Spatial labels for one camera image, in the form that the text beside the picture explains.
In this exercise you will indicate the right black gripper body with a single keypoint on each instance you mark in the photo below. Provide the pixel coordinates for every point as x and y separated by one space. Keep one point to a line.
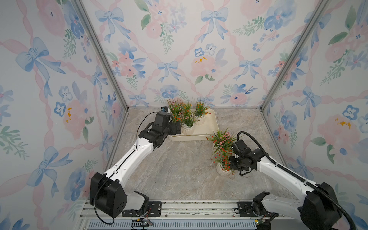
235 164

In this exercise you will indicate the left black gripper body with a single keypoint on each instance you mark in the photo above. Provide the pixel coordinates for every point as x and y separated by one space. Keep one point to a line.
172 130

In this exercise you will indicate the red gypsophila pot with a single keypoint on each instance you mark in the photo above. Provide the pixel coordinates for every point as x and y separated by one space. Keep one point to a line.
221 158

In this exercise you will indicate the large pink gypsophila pot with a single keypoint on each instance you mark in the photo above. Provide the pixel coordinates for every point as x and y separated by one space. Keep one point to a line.
222 141

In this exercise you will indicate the pink gypsophila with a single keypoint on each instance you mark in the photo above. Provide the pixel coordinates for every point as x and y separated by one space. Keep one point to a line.
175 106

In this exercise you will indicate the orange gypsophila pot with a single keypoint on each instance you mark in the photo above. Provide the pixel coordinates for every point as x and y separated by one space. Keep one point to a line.
177 117
186 110
200 112

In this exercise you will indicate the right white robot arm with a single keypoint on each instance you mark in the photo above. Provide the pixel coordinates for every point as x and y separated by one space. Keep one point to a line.
316 205

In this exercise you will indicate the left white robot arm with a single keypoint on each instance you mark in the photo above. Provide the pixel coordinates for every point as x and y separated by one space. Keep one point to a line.
107 192

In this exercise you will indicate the cream plastic storage box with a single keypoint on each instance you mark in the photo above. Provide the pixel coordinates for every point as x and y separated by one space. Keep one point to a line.
199 132

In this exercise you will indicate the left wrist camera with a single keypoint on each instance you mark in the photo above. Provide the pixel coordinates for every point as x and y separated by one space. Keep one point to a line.
162 120

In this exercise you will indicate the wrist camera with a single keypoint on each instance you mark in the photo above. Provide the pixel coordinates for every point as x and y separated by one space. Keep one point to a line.
162 120
240 149

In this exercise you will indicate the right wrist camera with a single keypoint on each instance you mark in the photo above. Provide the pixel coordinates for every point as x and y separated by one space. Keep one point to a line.
240 149

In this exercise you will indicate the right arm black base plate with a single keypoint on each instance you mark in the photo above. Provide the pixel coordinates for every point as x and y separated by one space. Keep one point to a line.
245 209

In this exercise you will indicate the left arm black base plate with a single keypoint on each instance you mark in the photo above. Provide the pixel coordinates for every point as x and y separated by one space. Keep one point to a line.
149 209

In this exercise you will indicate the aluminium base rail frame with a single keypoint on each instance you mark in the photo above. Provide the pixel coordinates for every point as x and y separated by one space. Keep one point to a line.
188 215

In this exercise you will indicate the left aluminium corner post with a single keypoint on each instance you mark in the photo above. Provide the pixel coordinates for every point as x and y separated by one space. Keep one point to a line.
86 22

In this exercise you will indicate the aluminium corner post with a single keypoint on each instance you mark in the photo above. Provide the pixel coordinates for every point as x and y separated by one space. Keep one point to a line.
298 47
86 22

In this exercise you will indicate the right aluminium corner post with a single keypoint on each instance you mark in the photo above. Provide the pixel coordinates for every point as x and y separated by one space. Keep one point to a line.
298 47

